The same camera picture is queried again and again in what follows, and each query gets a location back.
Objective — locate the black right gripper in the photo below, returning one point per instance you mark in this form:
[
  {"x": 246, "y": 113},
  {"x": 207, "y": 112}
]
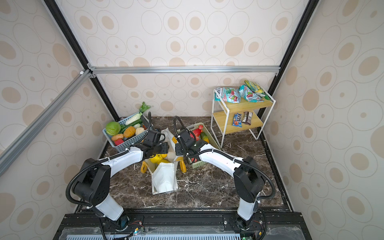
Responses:
[{"x": 177, "y": 152}]

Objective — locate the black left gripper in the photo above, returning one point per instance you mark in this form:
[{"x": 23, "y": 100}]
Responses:
[{"x": 165, "y": 147}]

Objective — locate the yellow lemon toy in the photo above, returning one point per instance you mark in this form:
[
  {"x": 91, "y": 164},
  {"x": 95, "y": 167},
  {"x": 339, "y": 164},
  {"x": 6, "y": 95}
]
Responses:
[{"x": 157, "y": 159}]

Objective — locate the yellow banana toy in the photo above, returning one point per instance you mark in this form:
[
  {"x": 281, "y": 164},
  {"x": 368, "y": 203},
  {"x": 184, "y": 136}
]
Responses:
[{"x": 164, "y": 161}]

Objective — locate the white cauliflower toy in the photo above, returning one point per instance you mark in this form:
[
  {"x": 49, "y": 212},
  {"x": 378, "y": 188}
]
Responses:
[{"x": 139, "y": 131}]

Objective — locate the white canvas grocery bag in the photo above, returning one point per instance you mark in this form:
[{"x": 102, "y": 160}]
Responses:
[{"x": 164, "y": 175}]

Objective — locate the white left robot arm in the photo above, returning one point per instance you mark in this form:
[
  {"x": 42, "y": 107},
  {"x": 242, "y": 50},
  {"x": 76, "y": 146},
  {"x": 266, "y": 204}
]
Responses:
[{"x": 90, "y": 187}]

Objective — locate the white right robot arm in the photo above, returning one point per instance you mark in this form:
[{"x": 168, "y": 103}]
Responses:
[{"x": 251, "y": 184}]

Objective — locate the green candy snack bag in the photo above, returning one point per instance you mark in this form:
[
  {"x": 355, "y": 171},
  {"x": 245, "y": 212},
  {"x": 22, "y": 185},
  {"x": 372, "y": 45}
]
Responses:
[{"x": 230, "y": 95}]

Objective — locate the teal candy snack bag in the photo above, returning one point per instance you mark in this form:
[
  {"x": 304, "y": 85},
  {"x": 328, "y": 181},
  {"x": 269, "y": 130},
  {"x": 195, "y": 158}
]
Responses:
[{"x": 249, "y": 95}]

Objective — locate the yellow green snack bag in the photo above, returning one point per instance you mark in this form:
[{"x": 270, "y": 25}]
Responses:
[{"x": 257, "y": 89}]

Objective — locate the red apple toy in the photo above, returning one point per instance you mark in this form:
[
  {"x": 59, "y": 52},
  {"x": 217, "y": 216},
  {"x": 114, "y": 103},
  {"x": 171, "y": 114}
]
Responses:
[{"x": 197, "y": 132}]

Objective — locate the green orange mango toy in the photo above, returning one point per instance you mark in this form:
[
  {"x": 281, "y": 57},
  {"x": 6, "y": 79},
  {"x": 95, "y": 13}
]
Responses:
[{"x": 204, "y": 137}]

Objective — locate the blue perforated basket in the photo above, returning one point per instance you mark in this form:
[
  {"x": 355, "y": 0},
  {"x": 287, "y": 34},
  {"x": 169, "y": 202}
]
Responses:
[{"x": 120, "y": 143}]

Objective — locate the orange potato toy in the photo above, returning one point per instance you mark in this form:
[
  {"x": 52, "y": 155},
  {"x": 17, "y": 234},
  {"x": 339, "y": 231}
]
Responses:
[{"x": 129, "y": 132}]

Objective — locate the green cucumber toy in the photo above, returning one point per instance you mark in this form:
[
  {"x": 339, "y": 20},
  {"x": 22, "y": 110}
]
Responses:
[{"x": 124, "y": 127}]

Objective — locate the white daikon radish toy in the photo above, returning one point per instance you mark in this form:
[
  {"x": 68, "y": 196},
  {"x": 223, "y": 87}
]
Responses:
[{"x": 144, "y": 107}]

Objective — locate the green cabbage toy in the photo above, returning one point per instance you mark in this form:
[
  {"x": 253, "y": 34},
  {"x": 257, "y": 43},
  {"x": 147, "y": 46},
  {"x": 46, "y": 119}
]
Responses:
[{"x": 113, "y": 128}]

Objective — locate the blue candy packet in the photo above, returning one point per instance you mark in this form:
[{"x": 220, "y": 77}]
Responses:
[{"x": 237, "y": 120}]

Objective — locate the brown chocolate bar packet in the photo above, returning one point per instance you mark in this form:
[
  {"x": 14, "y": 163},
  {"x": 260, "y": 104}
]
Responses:
[{"x": 247, "y": 118}]

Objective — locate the white wire wooden shelf rack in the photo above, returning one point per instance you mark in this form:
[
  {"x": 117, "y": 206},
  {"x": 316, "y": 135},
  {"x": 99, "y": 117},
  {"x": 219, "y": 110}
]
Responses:
[{"x": 224, "y": 112}]

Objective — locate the horizontal aluminium frame bar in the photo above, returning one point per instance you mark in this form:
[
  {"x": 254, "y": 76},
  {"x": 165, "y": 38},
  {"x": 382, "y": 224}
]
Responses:
[{"x": 185, "y": 70}]

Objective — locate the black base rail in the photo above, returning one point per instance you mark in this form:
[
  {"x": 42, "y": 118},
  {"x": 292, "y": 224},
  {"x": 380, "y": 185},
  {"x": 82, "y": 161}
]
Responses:
[{"x": 265, "y": 224}]

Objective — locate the diagonal aluminium frame bar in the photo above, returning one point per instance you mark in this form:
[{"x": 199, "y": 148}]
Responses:
[{"x": 23, "y": 140}]

